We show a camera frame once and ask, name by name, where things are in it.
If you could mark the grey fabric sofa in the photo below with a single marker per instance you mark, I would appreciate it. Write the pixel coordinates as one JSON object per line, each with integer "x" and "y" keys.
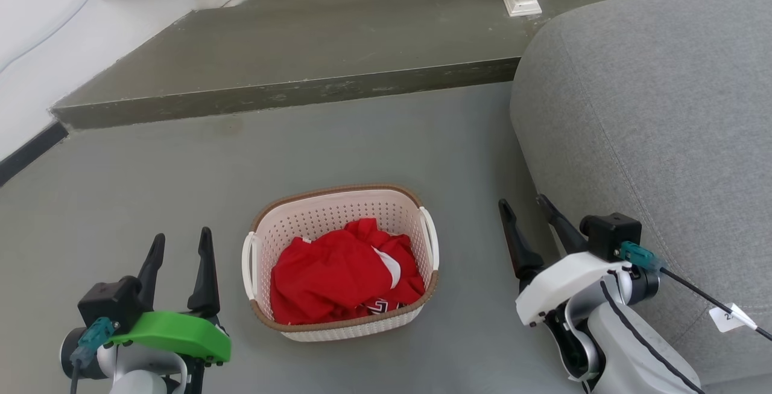
{"x": 651, "y": 110}

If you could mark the teal right camera connector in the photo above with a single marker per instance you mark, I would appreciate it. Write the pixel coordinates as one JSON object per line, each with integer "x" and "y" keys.
{"x": 639, "y": 255}

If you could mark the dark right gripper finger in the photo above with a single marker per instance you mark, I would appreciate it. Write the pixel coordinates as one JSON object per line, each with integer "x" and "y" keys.
{"x": 564, "y": 231}
{"x": 522, "y": 249}

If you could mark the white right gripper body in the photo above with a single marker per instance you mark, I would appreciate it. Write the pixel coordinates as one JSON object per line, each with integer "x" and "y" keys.
{"x": 567, "y": 282}

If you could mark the black baseboard strip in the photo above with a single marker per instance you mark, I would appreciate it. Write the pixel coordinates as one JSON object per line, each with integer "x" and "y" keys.
{"x": 27, "y": 154}

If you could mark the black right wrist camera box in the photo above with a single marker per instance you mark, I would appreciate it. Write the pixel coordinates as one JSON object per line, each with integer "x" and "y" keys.
{"x": 609, "y": 234}

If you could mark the white perforated basket brown rim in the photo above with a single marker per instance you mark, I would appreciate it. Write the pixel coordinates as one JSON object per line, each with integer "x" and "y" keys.
{"x": 338, "y": 213}

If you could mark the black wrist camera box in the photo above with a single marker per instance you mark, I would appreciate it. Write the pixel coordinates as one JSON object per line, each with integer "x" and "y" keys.
{"x": 609, "y": 234}
{"x": 111, "y": 300}

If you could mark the teal left camera connector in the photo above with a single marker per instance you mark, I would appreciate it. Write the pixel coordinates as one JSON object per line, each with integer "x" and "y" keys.
{"x": 93, "y": 336}

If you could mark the teal camera connector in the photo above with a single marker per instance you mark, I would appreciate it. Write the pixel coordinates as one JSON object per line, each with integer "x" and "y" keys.
{"x": 93, "y": 336}
{"x": 639, "y": 255}

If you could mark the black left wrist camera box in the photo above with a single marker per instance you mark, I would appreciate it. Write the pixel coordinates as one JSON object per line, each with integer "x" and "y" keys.
{"x": 111, "y": 300}

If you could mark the red garment with white print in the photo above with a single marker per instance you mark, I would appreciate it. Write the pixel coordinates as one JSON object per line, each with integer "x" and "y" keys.
{"x": 332, "y": 276}

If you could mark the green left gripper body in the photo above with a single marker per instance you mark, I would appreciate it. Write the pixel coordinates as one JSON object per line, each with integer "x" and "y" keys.
{"x": 175, "y": 333}

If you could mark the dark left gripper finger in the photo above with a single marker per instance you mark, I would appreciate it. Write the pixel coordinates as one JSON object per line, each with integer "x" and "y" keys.
{"x": 205, "y": 279}
{"x": 151, "y": 273}

